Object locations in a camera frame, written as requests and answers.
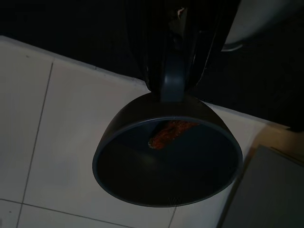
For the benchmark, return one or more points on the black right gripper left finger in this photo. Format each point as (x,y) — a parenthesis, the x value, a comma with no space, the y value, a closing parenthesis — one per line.
(152,42)

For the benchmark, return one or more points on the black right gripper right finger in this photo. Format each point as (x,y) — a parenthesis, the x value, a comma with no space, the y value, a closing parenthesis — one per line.
(204,35)

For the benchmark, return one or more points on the dark blue cup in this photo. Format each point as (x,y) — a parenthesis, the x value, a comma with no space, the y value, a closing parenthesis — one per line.
(133,180)

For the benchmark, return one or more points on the grey fridge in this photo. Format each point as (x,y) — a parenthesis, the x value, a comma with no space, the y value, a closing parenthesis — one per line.
(273,190)

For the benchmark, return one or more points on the black floor mat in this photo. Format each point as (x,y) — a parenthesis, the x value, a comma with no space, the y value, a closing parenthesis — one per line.
(71,23)

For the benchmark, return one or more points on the orange textured food item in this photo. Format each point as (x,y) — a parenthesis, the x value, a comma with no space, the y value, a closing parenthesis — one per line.
(166,136)

